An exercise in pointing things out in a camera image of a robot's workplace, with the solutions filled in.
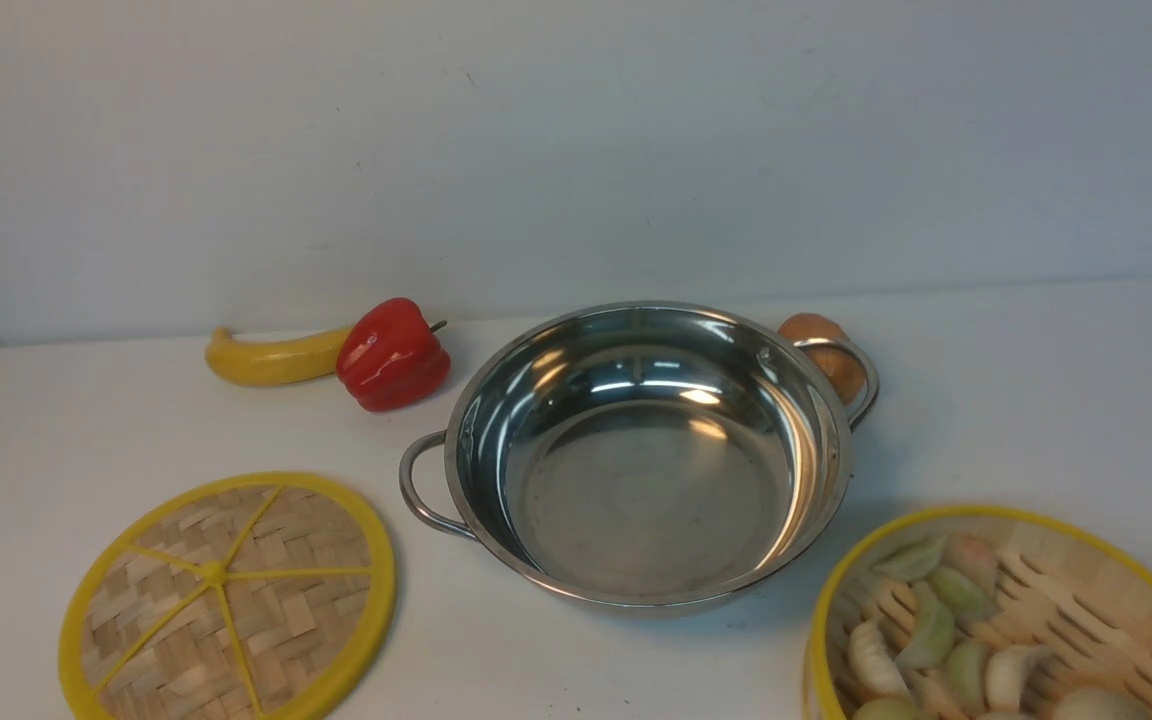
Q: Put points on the woven bamboo steamer lid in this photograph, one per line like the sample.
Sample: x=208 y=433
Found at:
x=263 y=596

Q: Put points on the bamboo steamer basket yellow rim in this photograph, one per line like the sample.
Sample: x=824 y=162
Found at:
x=1056 y=587

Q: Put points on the stainless steel pot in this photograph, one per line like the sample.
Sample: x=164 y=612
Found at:
x=648 y=457

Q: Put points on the green dumpling top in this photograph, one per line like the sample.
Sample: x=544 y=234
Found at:
x=913 y=562

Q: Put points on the green dumpling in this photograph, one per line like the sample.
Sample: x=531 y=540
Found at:
x=965 y=676
x=913 y=562
x=964 y=598
x=934 y=632

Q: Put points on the yellow banana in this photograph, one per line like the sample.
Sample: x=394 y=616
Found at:
x=273 y=363

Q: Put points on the red bell pepper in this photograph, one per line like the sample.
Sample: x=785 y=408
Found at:
x=393 y=357

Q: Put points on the white dumpling left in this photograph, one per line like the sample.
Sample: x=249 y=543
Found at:
x=872 y=664

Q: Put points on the white dumpling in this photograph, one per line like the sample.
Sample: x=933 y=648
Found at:
x=1008 y=672
x=872 y=664

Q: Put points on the green round bun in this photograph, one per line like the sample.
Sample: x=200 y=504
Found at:
x=888 y=708

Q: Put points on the green dumpling middle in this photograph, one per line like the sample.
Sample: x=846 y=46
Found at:
x=934 y=632

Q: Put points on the green dumpling upper right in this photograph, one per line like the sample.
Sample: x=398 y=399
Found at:
x=964 y=598

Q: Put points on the green dumpling lower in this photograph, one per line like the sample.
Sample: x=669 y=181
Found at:
x=965 y=676

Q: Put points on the pink dumpling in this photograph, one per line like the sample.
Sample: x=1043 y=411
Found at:
x=973 y=557

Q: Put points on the white dumpling right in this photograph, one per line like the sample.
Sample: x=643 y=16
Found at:
x=1008 y=672

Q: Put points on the white round bun upper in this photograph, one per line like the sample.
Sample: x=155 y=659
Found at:
x=1096 y=703

